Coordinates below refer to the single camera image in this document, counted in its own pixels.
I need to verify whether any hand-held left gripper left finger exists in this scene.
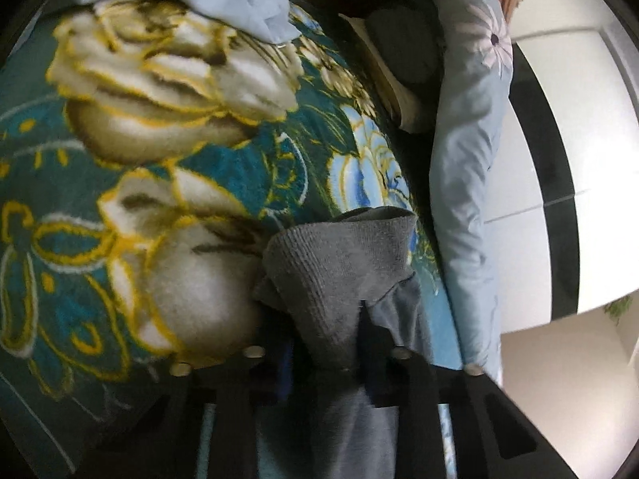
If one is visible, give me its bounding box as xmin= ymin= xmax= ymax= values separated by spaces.
xmin=75 ymin=299 xmax=296 ymax=479

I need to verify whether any dark grey pillow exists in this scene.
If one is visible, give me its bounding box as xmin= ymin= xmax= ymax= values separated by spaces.
xmin=366 ymin=5 xmax=443 ymax=91

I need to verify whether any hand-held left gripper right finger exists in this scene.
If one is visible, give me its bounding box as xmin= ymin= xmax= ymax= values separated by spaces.
xmin=357 ymin=299 xmax=580 ymax=479

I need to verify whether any white wardrobe with black stripe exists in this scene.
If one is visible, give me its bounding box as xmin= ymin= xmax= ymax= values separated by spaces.
xmin=486 ymin=0 xmax=639 ymax=334

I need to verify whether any light blue floral quilt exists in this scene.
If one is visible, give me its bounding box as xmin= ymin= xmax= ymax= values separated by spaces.
xmin=427 ymin=0 xmax=516 ymax=381

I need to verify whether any dark pillow stack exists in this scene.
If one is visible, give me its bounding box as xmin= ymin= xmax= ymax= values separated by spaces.
xmin=338 ymin=12 xmax=436 ymax=134

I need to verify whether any teal floral blanket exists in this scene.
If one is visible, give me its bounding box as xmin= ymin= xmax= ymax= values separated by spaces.
xmin=0 ymin=0 xmax=466 ymax=479

